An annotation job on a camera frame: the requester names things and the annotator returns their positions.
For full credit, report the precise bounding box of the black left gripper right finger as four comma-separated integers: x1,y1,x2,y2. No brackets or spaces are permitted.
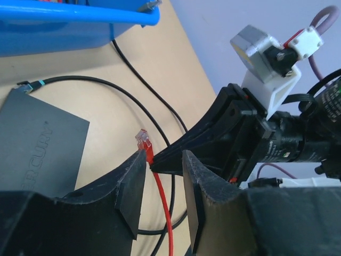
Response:
182,150,340,255

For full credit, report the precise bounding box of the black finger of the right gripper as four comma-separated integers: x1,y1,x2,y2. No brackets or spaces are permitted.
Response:
150,84,257,176

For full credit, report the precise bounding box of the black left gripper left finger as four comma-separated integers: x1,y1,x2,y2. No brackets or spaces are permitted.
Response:
1,150,146,255

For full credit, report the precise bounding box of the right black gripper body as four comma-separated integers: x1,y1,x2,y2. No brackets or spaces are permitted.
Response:
223,111,340,185

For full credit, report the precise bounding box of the red ethernet cable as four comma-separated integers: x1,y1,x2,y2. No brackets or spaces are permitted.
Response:
134,129,175,256

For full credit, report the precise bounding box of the black ethernet cable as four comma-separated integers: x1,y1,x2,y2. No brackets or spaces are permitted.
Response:
17,38,189,256

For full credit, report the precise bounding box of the blue plastic bin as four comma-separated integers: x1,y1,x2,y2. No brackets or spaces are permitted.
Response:
1,1,161,57

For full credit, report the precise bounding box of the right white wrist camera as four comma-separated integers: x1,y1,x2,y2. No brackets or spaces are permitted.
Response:
230,25,324,119

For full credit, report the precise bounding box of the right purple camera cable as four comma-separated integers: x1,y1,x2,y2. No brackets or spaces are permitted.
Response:
257,4,338,179

